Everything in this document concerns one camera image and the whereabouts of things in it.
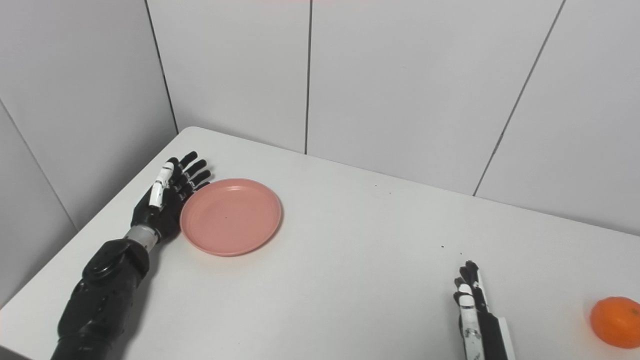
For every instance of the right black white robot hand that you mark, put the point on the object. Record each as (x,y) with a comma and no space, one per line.
(482,325)

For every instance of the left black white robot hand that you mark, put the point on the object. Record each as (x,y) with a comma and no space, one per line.
(162,210)

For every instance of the pink round plate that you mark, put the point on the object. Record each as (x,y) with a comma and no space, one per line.
(230,217)

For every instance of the orange fruit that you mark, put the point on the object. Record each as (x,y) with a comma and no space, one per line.
(617,322)

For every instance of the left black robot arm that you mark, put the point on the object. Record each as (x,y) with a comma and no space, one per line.
(100,300)

